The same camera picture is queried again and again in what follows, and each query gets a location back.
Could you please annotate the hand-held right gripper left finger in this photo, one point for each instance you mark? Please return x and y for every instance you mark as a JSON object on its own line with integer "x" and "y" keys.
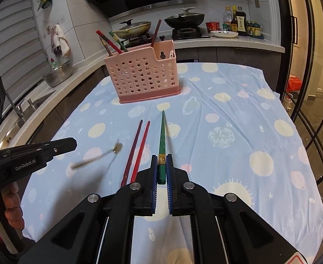
{"x": 153, "y": 192}

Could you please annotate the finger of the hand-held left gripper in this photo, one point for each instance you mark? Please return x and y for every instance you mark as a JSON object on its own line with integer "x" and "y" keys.
{"x": 59, "y": 145}

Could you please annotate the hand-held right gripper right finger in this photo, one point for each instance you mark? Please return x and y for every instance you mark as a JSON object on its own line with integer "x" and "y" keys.
{"x": 170, "y": 192}

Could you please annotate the gold flower spoon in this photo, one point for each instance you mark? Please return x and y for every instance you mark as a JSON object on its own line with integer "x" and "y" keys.
{"x": 92, "y": 159}

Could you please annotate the red chopstick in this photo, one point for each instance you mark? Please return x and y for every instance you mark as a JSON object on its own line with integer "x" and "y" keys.
{"x": 140, "y": 154}
{"x": 109, "y": 41}

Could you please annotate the purple chopstick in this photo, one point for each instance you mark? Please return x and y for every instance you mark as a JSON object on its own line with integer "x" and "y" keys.
{"x": 131, "y": 154}

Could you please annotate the green chopstick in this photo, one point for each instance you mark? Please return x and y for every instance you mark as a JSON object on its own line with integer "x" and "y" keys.
{"x": 119, "y": 41}
{"x": 162, "y": 140}

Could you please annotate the pink perforated utensil holder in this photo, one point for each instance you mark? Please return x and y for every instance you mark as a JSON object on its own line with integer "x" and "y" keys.
{"x": 139, "y": 74}

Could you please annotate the brown chopstick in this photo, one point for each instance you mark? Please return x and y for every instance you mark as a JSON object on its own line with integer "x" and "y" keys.
{"x": 105, "y": 46}
{"x": 156, "y": 33}

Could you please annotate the person's left hand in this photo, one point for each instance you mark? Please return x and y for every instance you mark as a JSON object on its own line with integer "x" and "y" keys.
{"x": 13, "y": 203}

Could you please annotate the chrome kitchen faucet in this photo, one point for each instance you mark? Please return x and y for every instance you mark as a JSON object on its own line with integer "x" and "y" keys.
{"x": 13, "y": 104}

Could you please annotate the stainless steel sink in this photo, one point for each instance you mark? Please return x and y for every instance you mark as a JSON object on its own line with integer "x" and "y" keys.
{"x": 37, "y": 101}

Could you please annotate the metal colander bowl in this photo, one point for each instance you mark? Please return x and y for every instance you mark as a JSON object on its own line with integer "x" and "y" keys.
{"x": 58, "y": 75}

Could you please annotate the green dish soap bottle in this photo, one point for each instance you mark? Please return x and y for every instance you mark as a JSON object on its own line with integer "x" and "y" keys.
{"x": 53, "y": 64}

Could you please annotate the white window blinds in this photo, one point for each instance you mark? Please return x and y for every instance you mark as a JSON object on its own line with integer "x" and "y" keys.
{"x": 18, "y": 33}

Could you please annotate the dark hanging dish cloth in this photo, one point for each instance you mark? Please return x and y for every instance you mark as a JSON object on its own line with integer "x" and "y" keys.
{"x": 57, "y": 52}

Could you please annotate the white hanging dish cloth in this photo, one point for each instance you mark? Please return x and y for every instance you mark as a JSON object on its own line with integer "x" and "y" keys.
{"x": 59, "y": 37}

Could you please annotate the blue printed tablecloth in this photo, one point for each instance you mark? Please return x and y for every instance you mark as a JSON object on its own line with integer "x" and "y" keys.
{"x": 233, "y": 115}

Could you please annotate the beige wok with lid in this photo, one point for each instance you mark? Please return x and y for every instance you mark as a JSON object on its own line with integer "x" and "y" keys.
{"x": 136, "y": 29}

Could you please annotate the black gas stove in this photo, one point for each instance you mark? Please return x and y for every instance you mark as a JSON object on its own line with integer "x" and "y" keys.
{"x": 186, "y": 34}

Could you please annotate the red container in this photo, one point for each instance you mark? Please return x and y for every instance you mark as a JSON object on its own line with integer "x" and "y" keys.
{"x": 293, "y": 84}

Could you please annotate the white plate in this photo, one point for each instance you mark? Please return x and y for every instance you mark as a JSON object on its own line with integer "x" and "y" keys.
{"x": 223, "y": 34}

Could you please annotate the red instant noodle cup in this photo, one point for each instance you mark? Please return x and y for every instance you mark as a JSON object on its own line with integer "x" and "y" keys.
{"x": 212, "y": 27}

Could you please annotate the black wok with lid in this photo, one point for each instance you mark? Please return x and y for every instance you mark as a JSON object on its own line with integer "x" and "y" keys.
{"x": 186, "y": 19}

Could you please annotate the slim dark sauce bottle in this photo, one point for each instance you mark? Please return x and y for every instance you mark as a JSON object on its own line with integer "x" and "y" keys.
{"x": 234, "y": 22}

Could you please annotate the clear oil bottle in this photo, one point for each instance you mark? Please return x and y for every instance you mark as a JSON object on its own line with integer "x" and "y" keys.
{"x": 227, "y": 19}

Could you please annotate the small seasoning jars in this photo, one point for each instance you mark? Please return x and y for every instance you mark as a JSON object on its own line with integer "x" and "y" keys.
{"x": 254, "y": 30}

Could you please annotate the large dark sauce bottle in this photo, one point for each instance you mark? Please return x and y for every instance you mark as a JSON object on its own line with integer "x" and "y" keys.
{"x": 241, "y": 22}

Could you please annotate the glass sliding door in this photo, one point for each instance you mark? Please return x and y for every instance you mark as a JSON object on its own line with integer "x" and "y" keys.
{"x": 315, "y": 60}

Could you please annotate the wall socket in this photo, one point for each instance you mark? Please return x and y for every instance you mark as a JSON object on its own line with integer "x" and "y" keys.
{"x": 257, "y": 2}

